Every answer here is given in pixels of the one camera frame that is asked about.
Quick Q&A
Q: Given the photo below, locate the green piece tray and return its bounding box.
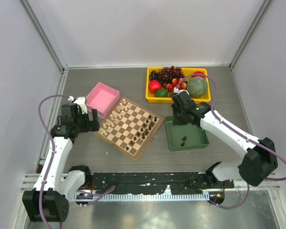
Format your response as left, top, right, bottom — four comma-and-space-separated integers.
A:
164, 116, 209, 151

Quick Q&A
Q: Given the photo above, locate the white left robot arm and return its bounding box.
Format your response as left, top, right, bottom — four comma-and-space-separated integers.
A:
22, 96, 100, 228

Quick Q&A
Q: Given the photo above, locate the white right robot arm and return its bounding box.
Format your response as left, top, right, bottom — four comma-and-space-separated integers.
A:
172, 91, 278, 188

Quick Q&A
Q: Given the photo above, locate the green cantaloupe melon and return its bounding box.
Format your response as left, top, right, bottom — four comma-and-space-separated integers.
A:
187, 76, 208, 98

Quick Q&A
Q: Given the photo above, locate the pink open box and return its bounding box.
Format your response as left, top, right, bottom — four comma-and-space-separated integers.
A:
86, 82, 121, 118

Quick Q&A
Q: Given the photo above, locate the red cherry pile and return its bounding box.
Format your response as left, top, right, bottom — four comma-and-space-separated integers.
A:
164, 78, 187, 97

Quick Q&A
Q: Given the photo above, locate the green lime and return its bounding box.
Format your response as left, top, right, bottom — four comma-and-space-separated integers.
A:
154, 88, 168, 98

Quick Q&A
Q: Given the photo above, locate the wooden chessboard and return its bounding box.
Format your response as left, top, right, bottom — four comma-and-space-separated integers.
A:
94, 97, 164, 160

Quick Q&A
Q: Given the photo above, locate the yellow fruit tray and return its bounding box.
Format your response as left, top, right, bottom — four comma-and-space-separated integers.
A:
145, 67, 207, 103

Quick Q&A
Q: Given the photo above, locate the red apple right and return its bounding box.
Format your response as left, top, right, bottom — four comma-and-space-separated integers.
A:
192, 71, 205, 78

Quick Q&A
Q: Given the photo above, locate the red apple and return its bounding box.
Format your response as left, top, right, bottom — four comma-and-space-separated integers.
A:
148, 80, 162, 94
192, 71, 205, 78

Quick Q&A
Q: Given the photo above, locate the red apple left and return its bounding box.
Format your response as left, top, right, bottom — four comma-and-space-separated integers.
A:
148, 80, 162, 94

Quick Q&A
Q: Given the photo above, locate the dark grape bunch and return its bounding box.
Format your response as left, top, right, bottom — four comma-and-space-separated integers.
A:
149, 66, 185, 83

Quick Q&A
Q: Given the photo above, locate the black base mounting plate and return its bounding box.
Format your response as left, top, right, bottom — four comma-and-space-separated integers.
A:
80, 172, 235, 195

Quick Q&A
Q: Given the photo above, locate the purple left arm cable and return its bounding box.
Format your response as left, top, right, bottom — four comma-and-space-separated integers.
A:
38, 94, 73, 229

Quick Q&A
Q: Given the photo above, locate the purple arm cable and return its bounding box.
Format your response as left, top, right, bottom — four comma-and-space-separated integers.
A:
38, 94, 73, 229
174, 73, 286, 209

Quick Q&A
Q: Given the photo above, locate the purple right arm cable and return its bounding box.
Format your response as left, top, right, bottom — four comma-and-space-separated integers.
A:
174, 73, 286, 209

